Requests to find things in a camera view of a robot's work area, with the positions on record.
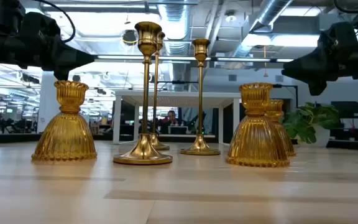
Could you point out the linear ceiling light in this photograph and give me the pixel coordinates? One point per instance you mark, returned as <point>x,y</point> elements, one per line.
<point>244,59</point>

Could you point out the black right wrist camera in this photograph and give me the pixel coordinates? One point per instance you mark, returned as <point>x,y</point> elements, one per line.
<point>339,35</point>

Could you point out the green leafy plant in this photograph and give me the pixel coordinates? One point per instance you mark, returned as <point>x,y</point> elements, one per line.
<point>306,118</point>

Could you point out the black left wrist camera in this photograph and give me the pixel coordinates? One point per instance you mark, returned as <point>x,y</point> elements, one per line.
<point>40,26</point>

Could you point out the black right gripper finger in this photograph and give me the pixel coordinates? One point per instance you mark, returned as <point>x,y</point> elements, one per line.
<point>309,71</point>

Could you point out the person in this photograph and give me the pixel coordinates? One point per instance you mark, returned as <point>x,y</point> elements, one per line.
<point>170,119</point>

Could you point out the tall brass candlestick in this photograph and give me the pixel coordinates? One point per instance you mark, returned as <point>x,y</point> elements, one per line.
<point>156,93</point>

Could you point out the medium brass candlestick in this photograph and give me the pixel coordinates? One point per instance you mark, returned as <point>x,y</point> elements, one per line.
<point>200,93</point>

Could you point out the white plant pot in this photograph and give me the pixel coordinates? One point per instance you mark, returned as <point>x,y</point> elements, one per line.
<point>322,137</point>

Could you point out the ceiling dome light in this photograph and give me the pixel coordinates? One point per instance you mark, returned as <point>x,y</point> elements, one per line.
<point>230,18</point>

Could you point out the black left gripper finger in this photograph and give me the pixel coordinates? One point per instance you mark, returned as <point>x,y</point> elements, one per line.
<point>73,60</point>

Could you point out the hanging ceiling pendant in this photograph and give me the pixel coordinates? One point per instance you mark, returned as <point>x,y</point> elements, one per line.
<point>265,74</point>

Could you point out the short brass candlestick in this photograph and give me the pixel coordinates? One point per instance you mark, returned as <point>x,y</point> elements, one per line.
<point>143,152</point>

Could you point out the amber ribbed glass candle holder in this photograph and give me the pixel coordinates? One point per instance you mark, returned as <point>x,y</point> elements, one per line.
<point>256,140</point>
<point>64,137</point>
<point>286,140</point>

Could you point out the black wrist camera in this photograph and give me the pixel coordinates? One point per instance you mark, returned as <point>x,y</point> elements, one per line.
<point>339,35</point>
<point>40,26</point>

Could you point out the black background monitor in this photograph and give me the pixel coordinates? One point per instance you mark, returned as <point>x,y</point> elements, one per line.
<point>346,109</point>

